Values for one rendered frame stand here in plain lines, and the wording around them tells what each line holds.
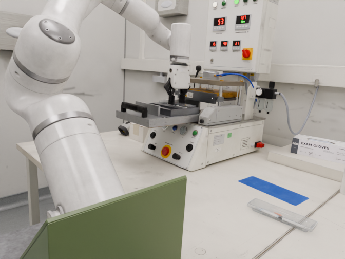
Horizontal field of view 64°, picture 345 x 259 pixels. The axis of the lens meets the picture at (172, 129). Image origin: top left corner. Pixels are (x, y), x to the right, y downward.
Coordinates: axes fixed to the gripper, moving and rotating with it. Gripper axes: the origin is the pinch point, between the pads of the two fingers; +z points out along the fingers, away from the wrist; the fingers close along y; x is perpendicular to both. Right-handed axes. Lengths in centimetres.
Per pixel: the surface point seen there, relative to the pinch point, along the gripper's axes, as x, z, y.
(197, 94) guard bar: -1.9, -2.4, 11.3
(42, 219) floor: 110, 102, -23
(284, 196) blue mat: -51, 27, 5
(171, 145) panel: -1.8, 19.5, -3.1
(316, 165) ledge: -49, 23, 37
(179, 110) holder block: -10.0, 2.4, -8.0
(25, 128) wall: 144, 39, -22
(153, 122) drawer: -11.0, 5.7, -21.8
